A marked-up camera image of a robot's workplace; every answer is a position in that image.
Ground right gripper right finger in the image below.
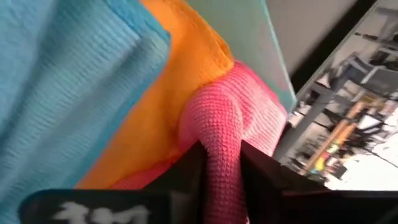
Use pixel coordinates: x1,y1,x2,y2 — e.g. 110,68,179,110
240,140,398,224

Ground teal translucent plastic bin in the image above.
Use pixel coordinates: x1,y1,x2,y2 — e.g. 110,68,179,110
186,0,298,113

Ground pink microfiber towel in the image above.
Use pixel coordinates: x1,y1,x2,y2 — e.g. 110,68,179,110
108,60,289,224

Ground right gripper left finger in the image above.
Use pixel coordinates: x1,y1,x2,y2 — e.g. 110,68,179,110
18,141,208,224

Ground blue microfiber towel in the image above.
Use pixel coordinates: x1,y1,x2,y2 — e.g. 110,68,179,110
0,0,171,224

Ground orange microfiber towel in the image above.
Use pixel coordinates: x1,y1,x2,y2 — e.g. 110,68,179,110
74,0,236,190

